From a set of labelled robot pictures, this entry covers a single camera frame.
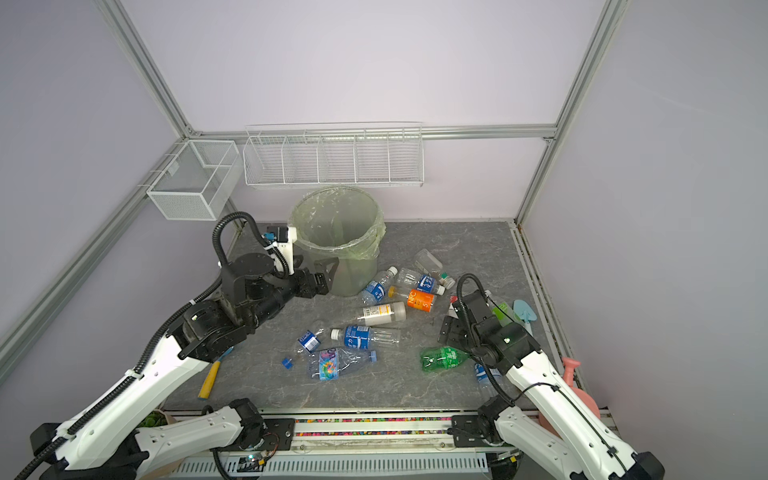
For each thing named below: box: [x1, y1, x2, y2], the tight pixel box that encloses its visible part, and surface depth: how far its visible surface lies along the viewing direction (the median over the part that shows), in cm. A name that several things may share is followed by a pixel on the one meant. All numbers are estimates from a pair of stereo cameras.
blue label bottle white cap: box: [330, 326, 402, 349], surface depth 87 cm
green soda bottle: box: [420, 346, 470, 372], surface depth 83 cm
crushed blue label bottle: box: [297, 328, 325, 353], surface depth 86 cm
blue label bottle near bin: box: [361, 266, 398, 306], surface depth 98 cm
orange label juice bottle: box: [388, 286, 435, 312], surface depth 95 cm
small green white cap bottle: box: [438, 272, 456, 290], surface depth 101 cm
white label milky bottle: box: [357, 301, 407, 327], surface depth 93 cm
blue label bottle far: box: [396, 267, 446, 296], surface depth 98 cm
